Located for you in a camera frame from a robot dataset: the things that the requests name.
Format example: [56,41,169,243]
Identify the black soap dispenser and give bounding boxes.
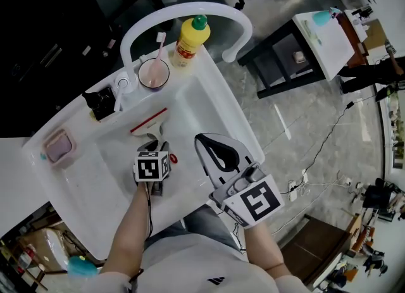
[82,86,116,122]

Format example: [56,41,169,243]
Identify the person's left forearm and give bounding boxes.
[100,182,153,275]

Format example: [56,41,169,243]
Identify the white power strip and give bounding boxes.
[287,169,309,203]

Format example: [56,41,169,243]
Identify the person's grey trousers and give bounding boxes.
[144,204,242,252]

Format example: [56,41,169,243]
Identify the yellow bottle with green cap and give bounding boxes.
[170,15,211,69]

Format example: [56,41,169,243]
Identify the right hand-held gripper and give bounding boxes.
[194,132,285,230]

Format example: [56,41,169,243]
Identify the teal round bottle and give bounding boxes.
[66,254,99,279]

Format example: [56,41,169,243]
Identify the person's white shirt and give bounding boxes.
[93,231,313,293]

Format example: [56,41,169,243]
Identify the black floor cable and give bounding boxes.
[302,94,378,176]

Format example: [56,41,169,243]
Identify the white sink basin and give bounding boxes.
[21,41,266,261]

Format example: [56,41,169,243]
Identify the pink toothbrush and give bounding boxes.
[147,32,167,87]

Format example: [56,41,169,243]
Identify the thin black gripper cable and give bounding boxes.
[144,182,154,240]

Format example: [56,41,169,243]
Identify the black table with white top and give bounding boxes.
[237,11,356,100]

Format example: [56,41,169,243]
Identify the white squeegee with red blade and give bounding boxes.
[130,107,171,143]

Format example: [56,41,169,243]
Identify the dark brown cabinet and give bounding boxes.
[280,213,350,287]

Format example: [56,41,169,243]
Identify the clear pink cup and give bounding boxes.
[137,58,171,92]

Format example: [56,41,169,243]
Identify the pink soap dish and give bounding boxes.
[42,128,78,169]

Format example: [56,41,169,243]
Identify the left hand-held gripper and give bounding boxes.
[133,139,172,196]

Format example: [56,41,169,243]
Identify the person's right forearm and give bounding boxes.
[242,221,292,279]

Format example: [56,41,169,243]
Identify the white curved faucet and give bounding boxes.
[114,1,254,113]

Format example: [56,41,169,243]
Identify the teal spray bottle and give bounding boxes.
[312,6,343,27]

